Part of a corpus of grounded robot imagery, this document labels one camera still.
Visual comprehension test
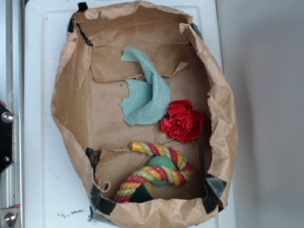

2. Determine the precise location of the light blue cloth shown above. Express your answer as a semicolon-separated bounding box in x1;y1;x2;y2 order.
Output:
121;46;171;126

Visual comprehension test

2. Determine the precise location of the brown paper bag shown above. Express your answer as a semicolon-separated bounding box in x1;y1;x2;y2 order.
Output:
51;1;238;228

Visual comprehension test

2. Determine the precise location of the red crumpled paper ball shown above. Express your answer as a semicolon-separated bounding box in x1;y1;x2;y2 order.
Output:
161;99;207;143

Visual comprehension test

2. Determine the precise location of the green rubber ball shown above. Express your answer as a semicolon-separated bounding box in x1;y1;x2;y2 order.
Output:
142;156;177;186

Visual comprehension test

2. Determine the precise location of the white plastic tray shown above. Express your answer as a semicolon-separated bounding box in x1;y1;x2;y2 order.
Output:
22;0;238;228

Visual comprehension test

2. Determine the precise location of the multicoloured rope toy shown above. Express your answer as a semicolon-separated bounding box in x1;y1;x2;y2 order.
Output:
114;142;193;203

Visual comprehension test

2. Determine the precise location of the black metal bracket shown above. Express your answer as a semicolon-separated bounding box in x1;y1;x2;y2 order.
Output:
0;100;14;174

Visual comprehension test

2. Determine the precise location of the aluminium frame rail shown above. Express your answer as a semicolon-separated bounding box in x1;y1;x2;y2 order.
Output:
0;0;25;228

